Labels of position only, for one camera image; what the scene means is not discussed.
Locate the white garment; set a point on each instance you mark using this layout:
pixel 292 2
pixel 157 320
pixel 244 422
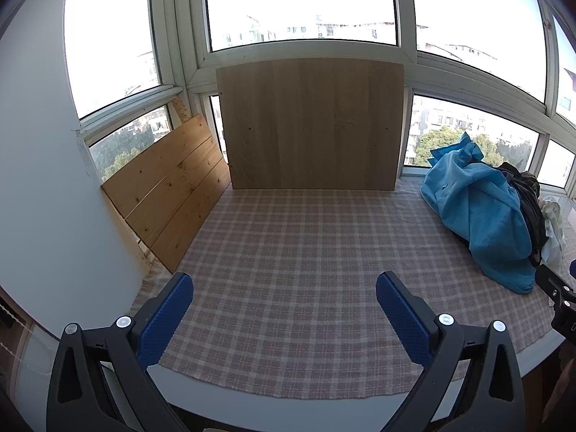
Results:
pixel 552 251

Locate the blue striped garment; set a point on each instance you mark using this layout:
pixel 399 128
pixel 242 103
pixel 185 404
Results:
pixel 476 202

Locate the pink plaid tablecloth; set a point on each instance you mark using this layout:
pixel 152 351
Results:
pixel 284 301

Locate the pine plank panel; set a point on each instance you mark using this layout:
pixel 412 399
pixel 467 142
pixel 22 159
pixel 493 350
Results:
pixel 166 193

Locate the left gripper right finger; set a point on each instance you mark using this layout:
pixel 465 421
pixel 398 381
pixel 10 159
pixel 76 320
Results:
pixel 470 379

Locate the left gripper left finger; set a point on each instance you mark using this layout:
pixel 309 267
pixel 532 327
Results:
pixel 79 398

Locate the white window frame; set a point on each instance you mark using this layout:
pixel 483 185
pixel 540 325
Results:
pixel 503 68

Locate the large light wooden board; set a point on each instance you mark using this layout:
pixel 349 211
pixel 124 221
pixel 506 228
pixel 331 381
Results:
pixel 318 123

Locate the black drawstring pants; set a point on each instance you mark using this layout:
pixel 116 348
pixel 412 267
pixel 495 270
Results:
pixel 528 190

